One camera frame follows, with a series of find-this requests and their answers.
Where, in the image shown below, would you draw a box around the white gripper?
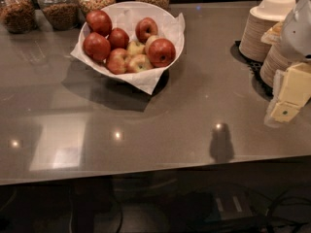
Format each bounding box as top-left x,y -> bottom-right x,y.
264,0 -> 311,127

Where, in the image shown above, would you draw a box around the large red apple right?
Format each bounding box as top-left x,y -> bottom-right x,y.
148,38 -> 176,68

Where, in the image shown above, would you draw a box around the pale apple behind right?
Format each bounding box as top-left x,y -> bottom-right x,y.
145,35 -> 159,54

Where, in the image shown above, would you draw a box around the yellow red apple front centre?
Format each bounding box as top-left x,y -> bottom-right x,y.
127,54 -> 154,73

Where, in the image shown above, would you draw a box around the small yellow apple middle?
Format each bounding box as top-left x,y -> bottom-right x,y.
126,41 -> 145,55

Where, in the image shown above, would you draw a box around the red yellow apple front left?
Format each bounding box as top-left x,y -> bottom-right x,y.
106,48 -> 130,75

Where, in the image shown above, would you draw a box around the white bowl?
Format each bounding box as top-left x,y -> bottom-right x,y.
78,1 -> 186,83

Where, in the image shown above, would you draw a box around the black rubber mat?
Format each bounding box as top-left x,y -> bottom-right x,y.
234,41 -> 273,100

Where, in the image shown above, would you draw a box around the back stack paper bowls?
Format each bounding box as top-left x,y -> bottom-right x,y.
239,0 -> 295,62

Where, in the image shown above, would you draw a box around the dark box under table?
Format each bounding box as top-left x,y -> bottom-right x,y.
205,191 -> 257,223

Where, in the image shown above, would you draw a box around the white paper liner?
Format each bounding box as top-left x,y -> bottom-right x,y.
70,12 -> 187,96

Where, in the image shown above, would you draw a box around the glass jar brown cereal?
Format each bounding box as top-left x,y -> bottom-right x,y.
37,0 -> 79,31

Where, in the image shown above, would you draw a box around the glass jar dark cereal left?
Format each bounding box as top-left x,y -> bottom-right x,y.
0,0 -> 36,34

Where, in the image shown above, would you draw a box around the black cable under table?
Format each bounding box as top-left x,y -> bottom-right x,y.
261,184 -> 311,233

